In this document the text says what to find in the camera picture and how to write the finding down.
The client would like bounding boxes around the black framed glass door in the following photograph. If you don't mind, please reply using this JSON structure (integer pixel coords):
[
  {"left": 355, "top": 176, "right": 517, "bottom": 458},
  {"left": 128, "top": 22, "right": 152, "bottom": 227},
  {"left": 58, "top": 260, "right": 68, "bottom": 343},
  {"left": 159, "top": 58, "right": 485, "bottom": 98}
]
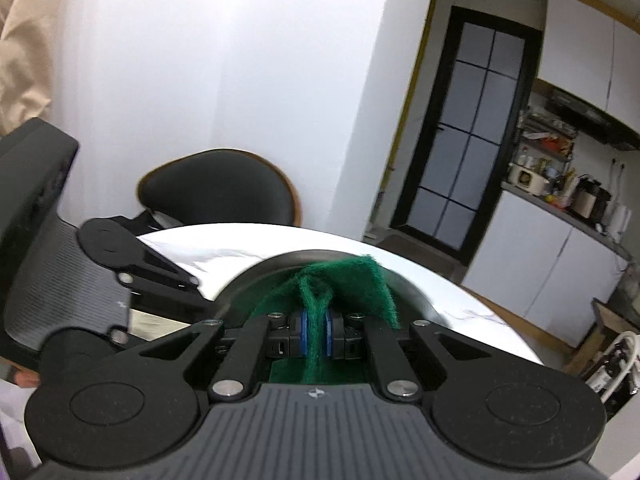
[{"left": 389, "top": 5, "right": 544, "bottom": 267}]

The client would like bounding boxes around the black chair with wooden rim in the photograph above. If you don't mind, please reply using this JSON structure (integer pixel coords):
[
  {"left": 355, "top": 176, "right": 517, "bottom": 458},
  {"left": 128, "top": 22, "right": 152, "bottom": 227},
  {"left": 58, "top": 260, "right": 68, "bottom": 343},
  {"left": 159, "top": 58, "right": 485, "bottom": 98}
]
[{"left": 137, "top": 148, "right": 303, "bottom": 229}]

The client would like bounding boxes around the black range hood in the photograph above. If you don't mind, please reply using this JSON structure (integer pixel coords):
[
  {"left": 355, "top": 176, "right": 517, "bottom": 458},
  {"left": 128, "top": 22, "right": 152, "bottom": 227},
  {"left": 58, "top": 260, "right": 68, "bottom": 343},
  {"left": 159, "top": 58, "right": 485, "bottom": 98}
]
[{"left": 544, "top": 87, "right": 640, "bottom": 152}]

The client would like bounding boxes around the green scouring pad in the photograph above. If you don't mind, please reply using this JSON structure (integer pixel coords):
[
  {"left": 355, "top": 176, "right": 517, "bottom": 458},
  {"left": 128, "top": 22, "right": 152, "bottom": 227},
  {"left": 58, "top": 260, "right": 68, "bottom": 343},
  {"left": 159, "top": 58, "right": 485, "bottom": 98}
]
[{"left": 249, "top": 255, "right": 401, "bottom": 387}]

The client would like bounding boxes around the person's beige clothing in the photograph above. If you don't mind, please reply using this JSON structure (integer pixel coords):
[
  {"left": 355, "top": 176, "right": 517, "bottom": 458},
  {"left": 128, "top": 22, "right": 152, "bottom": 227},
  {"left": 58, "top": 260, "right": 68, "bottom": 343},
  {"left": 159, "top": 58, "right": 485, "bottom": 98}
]
[{"left": 0, "top": 0, "right": 57, "bottom": 137}]

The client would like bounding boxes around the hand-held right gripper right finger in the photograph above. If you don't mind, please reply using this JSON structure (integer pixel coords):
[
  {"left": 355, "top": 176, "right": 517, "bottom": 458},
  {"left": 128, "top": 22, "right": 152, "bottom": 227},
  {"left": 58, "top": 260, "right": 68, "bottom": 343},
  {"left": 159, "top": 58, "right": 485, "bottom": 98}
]
[{"left": 325, "top": 310, "right": 494, "bottom": 403}]

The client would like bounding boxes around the cream cooking pot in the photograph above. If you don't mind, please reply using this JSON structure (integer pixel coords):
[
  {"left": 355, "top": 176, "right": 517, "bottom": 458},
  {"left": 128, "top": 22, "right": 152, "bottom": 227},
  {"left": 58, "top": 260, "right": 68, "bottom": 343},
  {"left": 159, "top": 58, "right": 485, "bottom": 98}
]
[{"left": 508, "top": 162, "right": 552, "bottom": 197}]

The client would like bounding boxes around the white metal rack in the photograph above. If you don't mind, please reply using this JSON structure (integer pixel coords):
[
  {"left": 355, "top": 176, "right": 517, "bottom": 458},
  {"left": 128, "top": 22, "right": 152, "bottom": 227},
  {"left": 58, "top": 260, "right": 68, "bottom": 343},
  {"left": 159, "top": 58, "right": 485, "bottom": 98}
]
[{"left": 584, "top": 332, "right": 640, "bottom": 407}]

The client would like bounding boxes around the utensil holder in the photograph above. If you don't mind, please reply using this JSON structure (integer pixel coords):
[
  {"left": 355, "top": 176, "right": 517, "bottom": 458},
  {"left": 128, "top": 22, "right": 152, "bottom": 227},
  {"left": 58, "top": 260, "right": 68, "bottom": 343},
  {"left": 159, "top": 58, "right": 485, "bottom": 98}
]
[{"left": 554, "top": 169, "right": 581, "bottom": 209}]

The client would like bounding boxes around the white lower kitchen cabinet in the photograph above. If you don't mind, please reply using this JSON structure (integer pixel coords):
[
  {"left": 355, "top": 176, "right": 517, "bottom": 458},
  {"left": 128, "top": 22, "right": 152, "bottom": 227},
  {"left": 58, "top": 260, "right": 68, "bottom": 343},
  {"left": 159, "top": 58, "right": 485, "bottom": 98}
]
[{"left": 460, "top": 182, "right": 634, "bottom": 352}]

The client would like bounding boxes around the stainless steel bowl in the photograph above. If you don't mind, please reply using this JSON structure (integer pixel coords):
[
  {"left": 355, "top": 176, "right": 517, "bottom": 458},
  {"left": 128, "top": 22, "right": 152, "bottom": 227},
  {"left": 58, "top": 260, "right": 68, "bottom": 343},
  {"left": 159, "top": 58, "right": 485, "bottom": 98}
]
[{"left": 212, "top": 249, "right": 437, "bottom": 343}]

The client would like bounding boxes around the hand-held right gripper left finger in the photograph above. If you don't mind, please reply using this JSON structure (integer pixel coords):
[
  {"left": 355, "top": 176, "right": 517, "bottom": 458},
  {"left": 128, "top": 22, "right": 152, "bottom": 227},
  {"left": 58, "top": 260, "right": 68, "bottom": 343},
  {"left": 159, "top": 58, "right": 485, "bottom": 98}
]
[{"left": 136, "top": 310, "right": 308, "bottom": 403}]

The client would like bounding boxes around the white kettle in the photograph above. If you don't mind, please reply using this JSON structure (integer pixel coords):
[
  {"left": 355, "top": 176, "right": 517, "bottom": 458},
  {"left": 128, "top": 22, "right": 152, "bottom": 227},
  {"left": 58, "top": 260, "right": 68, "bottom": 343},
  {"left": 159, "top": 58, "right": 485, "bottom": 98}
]
[{"left": 602, "top": 202, "right": 632, "bottom": 237}]

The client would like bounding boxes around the black and silver appliance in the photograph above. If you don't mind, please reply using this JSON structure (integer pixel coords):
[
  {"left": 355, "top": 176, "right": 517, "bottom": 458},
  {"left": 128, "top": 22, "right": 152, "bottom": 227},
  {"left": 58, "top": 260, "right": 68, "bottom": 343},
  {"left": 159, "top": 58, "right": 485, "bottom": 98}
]
[{"left": 571, "top": 174, "right": 614, "bottom": 224}]

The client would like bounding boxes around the metal kitchen shelf rack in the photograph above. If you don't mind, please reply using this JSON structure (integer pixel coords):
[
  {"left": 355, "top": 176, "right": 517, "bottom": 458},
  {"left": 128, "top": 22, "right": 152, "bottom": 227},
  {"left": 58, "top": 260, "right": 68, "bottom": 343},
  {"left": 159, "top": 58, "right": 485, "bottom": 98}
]
[{"left": 514, "top": 109, "right": 577, "bottom": 173}]

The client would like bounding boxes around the white upper cabinet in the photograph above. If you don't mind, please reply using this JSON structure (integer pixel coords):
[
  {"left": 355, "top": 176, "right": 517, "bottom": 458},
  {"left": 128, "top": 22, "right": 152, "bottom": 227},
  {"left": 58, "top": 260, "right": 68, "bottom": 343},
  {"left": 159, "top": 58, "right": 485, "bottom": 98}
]
[{"left": 537, "top": 0, "right": 640, "bottom": 137}]

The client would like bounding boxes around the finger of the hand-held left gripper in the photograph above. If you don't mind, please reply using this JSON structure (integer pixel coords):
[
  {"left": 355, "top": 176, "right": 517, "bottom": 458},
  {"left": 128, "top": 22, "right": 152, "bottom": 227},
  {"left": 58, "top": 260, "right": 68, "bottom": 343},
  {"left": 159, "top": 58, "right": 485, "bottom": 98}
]
[{"left": 76, "top": 216, "right": 217, "bottom": 313}]

